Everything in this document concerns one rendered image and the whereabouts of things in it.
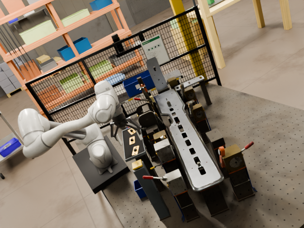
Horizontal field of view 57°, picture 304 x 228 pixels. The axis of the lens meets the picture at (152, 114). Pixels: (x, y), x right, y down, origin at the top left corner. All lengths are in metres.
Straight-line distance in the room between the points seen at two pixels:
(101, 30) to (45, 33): 5.79
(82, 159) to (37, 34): 4.32
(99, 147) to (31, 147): 0.58
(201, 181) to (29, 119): 1.10
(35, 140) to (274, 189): 1.47
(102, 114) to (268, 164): 1.18
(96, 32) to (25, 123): 10.26
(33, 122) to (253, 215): 1.42
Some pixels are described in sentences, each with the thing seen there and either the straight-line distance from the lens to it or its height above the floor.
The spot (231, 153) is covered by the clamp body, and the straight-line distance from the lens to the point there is 1.63.
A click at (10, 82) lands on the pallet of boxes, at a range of 10.87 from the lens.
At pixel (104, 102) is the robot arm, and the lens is 1.41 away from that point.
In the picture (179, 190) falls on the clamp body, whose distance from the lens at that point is 1.67.
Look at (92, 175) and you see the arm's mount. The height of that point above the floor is 0.82.
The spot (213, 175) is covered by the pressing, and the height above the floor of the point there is 1.00.
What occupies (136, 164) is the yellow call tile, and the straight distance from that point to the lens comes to 1.66.
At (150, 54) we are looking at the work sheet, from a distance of 2.96.
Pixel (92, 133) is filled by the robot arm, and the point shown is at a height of 1.16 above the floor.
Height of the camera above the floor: 2.11
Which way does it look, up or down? 27 degrees down
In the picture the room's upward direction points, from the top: 25 degrees counter-clockwise
